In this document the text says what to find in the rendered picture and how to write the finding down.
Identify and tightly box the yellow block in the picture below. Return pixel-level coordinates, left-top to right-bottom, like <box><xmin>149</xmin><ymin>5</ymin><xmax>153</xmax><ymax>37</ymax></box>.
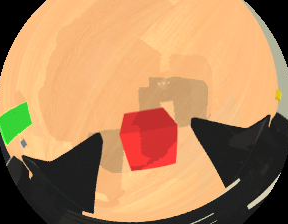
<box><xmin>274</xmin><ymin>89</ymin><xmax>281</xmax><ymax>101</ymax></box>

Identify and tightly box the red block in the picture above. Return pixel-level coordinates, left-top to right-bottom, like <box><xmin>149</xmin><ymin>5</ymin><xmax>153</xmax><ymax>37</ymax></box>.
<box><xmin>120</xmin><ymin>108</ymin><xmax>179</xmax><ymax>171</ymax></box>

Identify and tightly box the green block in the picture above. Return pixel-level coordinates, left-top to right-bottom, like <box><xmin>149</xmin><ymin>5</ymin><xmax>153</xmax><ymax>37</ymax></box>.
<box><xmin>0</xmin><ymin>108</ymin><xmax>19</xmax><ymax>145</ymax></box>
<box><xmin>14</xmin><ymin>101</ymin><xmax>32</xmax><ymax>135</ymax></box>

